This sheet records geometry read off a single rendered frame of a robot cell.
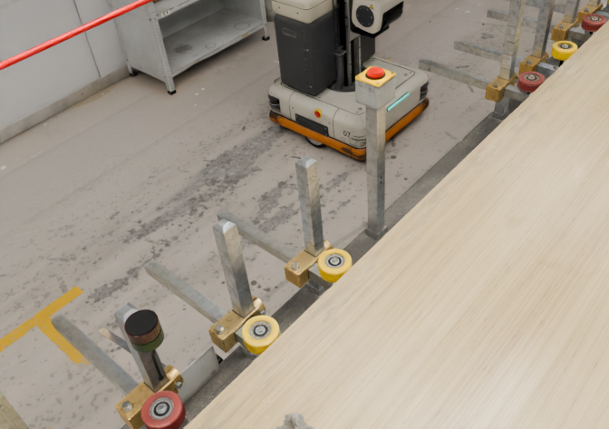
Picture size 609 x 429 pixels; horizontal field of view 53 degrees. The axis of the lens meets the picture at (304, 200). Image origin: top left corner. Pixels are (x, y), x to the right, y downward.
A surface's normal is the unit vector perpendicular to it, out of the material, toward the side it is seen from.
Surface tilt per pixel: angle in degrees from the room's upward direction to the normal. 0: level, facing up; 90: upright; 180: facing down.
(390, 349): 0
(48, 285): 0
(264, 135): 0
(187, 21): 90
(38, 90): 90
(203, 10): 90
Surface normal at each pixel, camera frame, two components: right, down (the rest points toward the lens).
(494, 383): -0.08, -0.75
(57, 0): 0.75, 0.39
